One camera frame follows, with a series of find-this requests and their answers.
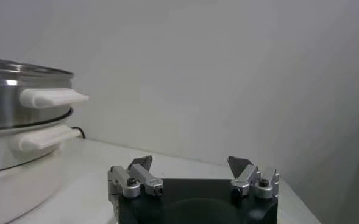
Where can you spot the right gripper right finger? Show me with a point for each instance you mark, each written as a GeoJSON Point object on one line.
{"type": "Point", "coordinates": [249, 179]}

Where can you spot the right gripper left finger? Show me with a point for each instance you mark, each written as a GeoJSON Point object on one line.
{"type": "Point", "coordinates": [136, 182]}

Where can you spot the steel steamer basket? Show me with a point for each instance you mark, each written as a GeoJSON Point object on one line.
{"type": "Point", "coordinates": [8, 103]}

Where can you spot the white electric cooking pot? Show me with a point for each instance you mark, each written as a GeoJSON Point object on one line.
{"type": "Point", "coordinates": [14, 188]}

